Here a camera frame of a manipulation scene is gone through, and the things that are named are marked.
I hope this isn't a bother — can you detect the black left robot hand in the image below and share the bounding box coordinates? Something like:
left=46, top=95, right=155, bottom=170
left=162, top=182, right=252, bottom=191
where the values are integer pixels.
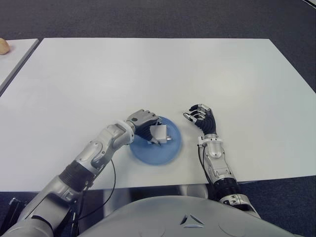
left=125, top=109, right=163, bottom=147

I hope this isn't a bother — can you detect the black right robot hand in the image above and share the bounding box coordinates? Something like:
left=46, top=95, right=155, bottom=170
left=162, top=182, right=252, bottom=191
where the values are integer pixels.
left=183, top=103, right=218, bottom=136

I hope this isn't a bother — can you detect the white charger cube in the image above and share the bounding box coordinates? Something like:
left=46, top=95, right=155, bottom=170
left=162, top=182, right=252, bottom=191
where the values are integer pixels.
left=147, top=124, right=173, bottom=145

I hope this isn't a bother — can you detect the blue round plate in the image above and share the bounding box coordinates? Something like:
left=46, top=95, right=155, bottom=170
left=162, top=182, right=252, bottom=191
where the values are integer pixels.
left=129, top=116, right=183, bottom=166

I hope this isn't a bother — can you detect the grey robot torso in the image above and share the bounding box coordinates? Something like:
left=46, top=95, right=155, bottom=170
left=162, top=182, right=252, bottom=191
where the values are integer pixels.
left=74, top=195, right=316, bottom=237

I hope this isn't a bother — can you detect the black metal stand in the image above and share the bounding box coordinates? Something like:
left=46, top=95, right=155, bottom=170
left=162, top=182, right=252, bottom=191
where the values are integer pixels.
left=0, top=197, right=28, bottom=232

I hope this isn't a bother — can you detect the beige round object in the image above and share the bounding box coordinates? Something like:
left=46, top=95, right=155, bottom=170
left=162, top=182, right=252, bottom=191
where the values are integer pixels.
left=0, top=38, right=10, bottom=55

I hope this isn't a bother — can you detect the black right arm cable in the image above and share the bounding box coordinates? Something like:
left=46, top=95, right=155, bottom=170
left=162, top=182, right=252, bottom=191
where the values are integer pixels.
left=197, top=144, right=211, bottom=183

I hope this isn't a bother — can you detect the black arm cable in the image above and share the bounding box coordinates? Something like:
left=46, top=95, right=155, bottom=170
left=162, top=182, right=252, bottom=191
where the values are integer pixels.
left=197, top=144, right=211, bottom=183
left=73, top=159, right=117, bottom=222

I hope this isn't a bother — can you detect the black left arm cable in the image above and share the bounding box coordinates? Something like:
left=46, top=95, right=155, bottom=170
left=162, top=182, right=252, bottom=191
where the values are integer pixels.
left=73, top=159, right=117, bottom=222

